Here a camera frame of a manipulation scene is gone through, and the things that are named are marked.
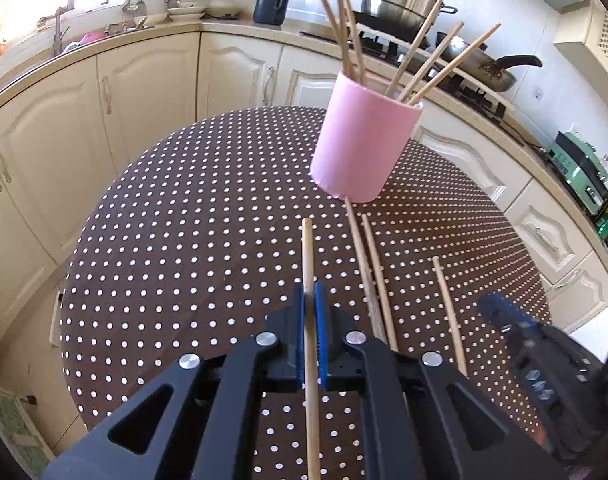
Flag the white bowl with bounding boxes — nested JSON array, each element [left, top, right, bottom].
[[204, 2, 243, 19]]

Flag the stack of white dishes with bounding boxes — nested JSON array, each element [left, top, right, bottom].
[[166, 2, 207, 22]]

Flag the cream lattice wall cabinet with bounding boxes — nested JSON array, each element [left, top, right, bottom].
[[554, 0, 608, 106]]

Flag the cream kitchen base cabinets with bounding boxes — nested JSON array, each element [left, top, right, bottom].
[[0, 32, 608, 441]]

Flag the pink cup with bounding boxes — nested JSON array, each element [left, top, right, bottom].
[[310, 70, 425, 204]]

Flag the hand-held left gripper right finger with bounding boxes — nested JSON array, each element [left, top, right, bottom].
[[313, 282, 570, 480]]

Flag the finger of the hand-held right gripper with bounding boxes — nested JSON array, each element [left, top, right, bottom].
[[478, 291, 546, 352]]

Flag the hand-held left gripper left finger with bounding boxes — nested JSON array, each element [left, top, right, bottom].
[[41, 283, 307, 480]]

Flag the metal sink faucet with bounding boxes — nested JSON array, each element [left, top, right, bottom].
[[36, 5, 70, 57]]

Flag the dark frying pan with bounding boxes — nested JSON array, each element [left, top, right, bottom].
[[436, 30, 542, 93]]

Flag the green patterned floor mat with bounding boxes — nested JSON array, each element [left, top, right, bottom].
[[0, 380, 54, 480]]

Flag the beige kitchen countertop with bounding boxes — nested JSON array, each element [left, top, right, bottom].
[[0, 19, 608, 281]]

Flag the brown polka dot tablecloth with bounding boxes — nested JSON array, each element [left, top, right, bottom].
[[58, 106, 552, 480]]

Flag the green countertop appliance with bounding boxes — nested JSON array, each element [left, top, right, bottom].
[[546, 131, 608, 213]]

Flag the black gas stove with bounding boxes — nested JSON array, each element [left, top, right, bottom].
[[299, 10, 515, 126]]

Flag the black electric kettle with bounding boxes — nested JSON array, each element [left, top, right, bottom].
[[254, 0, 292, 27]]

